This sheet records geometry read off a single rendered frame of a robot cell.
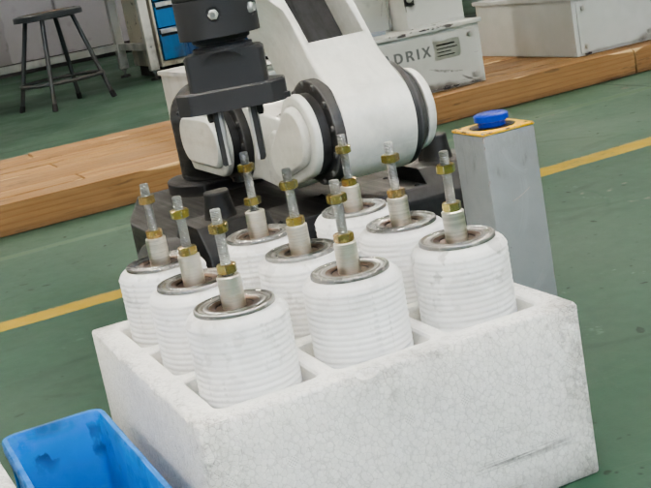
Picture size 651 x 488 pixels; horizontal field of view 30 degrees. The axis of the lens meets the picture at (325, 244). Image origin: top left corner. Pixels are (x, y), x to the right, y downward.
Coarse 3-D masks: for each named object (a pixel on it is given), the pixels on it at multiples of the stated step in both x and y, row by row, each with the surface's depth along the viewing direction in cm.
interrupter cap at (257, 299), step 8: (216, 296) 113; (248, 296) 112; (256, 296) 111; (264, 296) 111; (272, 296) 110; (200, 304) 112; (208, 304) 111; (216, 304) 111; (248, 304) 110; (256, 304) 109; (264, 304) 108; (200, 312) 110; (208, 312) 109; (216, 312) 108; (224, 312) 108; (232, 312) 108; (240, 312) 107; (248, 312) 107
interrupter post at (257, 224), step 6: (258, 210) 135; (246, 216) 135; (252, 216) 134; (258, 216) 134; (264, 216) 135; (252, 222) 135; (258, 222) 135; (264, 222) 135; (252, 228) 135; (258, 228) 135; (264, 228) 135; (252, 234) 135; (258, 234) 135; (264, 234) 135
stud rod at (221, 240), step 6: (210, 210) 108; (216, 210) 108; (216, 216) 108; (216, 222) 108; (222, 222) 109; (216, 234) 108; (222, 234) 108; (216, 240) 109; (222, 240) 108; (222, 246) 109; (222, 252) 109; (228, 252) 109; (222, 258) 109; (228, 258) 109; (222, 264) 109
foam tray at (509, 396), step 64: (512, 320) 114; (576, 320) 117; (128, 384) 125; (192, 384) 115; (320, 384) 107; (384, 384) 109; (448, 384) 112; (512, 384) 115; (576, 384) 118; (192, 448) 106; (256, 448) 105; (320, 448) 108; (384, 448) 110; (448, 448) 113; (512, 448) 116; (576, 448) 119
